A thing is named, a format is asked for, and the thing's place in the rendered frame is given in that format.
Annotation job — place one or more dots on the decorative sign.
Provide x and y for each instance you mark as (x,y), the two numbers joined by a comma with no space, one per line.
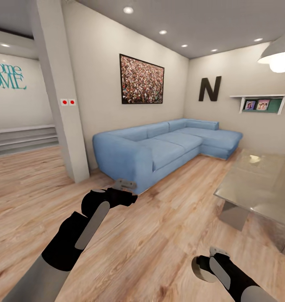
(9,77)
(212,94)

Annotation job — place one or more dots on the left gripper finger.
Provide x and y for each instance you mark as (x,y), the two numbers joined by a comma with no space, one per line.
(134,197)

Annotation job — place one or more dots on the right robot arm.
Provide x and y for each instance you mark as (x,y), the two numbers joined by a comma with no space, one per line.
(240,286)

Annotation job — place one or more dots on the pillar candle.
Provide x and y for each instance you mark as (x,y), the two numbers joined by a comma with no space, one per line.
(202,274)

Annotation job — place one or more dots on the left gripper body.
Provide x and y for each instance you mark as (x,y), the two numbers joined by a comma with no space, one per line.
(123,197)

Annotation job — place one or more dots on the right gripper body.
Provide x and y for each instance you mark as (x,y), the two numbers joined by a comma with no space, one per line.
(204,263)

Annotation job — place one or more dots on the sofa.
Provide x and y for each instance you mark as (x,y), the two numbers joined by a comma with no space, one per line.
(147,154)

